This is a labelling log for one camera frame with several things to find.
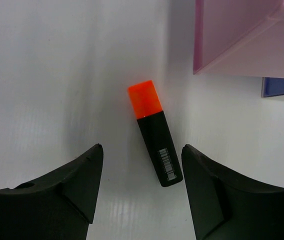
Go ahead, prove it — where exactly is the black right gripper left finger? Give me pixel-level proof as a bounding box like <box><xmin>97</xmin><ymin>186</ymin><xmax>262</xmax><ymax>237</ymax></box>
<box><xmin>0</xmin><ymin>144</ymin><xmax>104</xmax><ymax>240</ymax></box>

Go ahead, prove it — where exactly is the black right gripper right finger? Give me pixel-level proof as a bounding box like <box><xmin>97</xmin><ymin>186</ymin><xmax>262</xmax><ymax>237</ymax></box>
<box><xmin>181</xmin><ymin>144</ymin><xmax>284</xmax><ymax>240</ymax></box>

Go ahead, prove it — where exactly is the orange highlighter marker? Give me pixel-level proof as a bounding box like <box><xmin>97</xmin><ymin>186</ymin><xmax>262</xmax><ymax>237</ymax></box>
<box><xmin>127</xmin><ymin>80</ymin><xmax>183</xmax><ymax>187</ymax></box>

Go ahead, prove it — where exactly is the pink drawer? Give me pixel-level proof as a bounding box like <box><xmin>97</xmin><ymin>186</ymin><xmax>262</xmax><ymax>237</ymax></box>
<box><xmin>193</xmin><ymin>0</ymin><xmax>284</xmax><ymax>78</ymax></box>

